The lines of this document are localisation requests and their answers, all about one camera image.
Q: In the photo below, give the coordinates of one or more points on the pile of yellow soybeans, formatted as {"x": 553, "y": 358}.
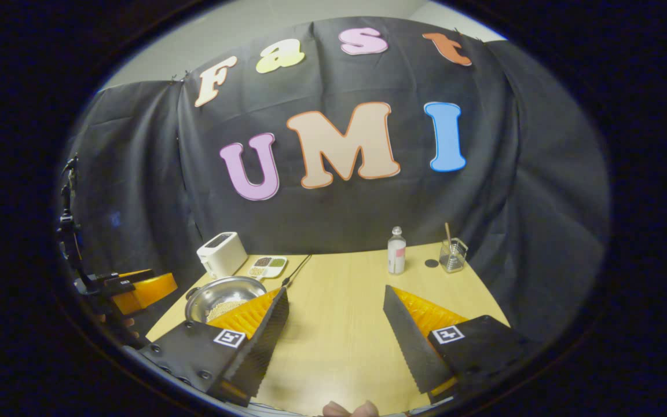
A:
{"x": 222, "y": 310}

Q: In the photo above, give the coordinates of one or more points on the stainless steel pot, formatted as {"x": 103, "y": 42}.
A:
{"x": 217, "y": 289}

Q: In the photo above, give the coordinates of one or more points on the black backdrop cloth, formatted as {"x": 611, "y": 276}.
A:
{"x": 339, "y": 214}

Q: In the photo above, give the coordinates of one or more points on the white compartment seasoning tray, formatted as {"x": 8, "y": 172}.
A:
{"x": 267, "y": 266}

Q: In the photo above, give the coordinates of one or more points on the black tripod stand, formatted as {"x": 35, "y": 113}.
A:
{"x": 68, "y": 231}

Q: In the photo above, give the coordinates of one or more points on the wooden stick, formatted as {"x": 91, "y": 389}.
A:
{"x": 448, "y": 231}

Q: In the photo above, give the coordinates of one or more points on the white toaster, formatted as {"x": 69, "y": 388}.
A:
{"x": 220, "y": 255}

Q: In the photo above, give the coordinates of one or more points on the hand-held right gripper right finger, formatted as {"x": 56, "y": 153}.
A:
{"x": 406, "y": 341}

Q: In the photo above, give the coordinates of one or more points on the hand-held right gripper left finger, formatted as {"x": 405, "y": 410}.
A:
{"x": 264, "y": 347}

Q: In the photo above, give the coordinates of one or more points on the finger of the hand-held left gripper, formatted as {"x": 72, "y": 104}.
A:
{"x": 148, "y": 292}

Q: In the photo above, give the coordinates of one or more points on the clear bottle with white label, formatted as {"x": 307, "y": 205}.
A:
{"x": 396, "y": 255}

